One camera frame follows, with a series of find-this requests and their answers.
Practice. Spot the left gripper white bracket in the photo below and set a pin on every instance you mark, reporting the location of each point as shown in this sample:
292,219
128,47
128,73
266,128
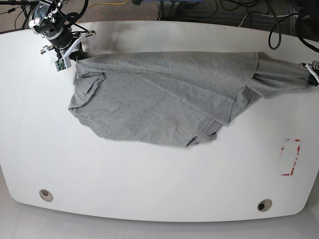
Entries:
313,69

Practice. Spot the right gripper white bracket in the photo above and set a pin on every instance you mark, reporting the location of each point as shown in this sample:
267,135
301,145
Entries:
63,40

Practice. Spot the grey T-shirt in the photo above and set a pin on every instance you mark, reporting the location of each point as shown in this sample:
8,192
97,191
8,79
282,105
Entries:
175,98

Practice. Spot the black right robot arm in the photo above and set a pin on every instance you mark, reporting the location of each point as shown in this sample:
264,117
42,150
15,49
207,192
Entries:
48,15

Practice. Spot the black tripod stand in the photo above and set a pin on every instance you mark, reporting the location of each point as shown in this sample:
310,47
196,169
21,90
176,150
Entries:
15,14

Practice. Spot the red tape rectangle marking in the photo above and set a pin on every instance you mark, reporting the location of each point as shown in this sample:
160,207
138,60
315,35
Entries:
288,156

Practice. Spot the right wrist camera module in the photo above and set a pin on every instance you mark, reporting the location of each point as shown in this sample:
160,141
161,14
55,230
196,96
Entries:
62,64

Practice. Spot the right table cable grommet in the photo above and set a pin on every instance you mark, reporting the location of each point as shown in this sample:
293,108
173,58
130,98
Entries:
264,205

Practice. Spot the table cable grommet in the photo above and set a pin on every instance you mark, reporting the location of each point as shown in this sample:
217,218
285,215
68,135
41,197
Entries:
46,195
264,205

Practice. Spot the left table cable grommet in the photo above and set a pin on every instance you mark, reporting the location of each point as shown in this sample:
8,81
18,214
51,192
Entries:
46,195

